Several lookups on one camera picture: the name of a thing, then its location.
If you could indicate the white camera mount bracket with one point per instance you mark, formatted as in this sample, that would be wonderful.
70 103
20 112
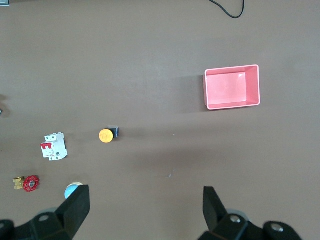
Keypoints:
4 2

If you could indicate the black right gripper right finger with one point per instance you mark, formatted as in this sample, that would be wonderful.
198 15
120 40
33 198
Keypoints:
217 225

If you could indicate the white circuit breaker red switch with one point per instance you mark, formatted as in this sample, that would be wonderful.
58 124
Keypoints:
53 147

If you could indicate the blue and white dome bell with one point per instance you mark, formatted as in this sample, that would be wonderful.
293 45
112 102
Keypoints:
70 190

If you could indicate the pink plastic bin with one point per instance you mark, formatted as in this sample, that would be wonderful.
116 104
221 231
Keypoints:
225 87

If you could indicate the yellow push button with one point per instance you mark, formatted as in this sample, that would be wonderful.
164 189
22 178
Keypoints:
105 135

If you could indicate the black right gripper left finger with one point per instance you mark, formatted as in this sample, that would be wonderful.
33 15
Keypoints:
75 215

